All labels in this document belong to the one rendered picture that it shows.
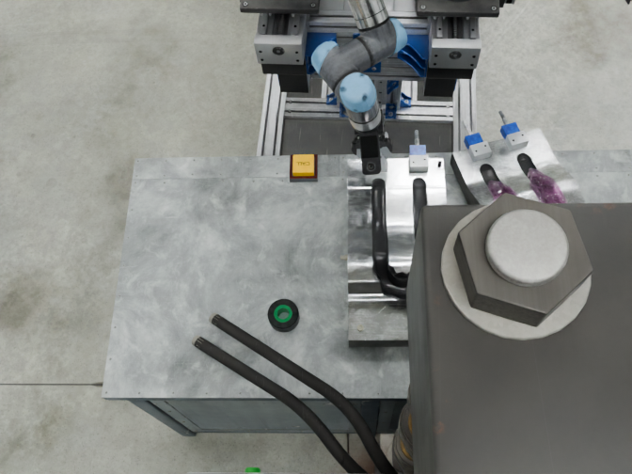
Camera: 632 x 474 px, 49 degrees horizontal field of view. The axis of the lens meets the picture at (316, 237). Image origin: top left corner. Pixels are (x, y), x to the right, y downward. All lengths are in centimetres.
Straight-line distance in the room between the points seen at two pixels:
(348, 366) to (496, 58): 190
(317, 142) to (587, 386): 227
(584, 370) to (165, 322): 144
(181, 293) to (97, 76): 172
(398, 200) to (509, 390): 134
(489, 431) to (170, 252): 150
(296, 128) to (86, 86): 109
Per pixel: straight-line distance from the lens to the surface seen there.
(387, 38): 163
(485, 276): 51
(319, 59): 161
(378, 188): 185
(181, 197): 200
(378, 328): 173
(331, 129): 276
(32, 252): 304
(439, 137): 275
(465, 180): 192
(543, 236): 52
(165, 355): 184
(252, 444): 256
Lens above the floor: 251
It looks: 65 degrees down
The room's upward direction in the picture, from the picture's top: 8 degrees counter-clockwise
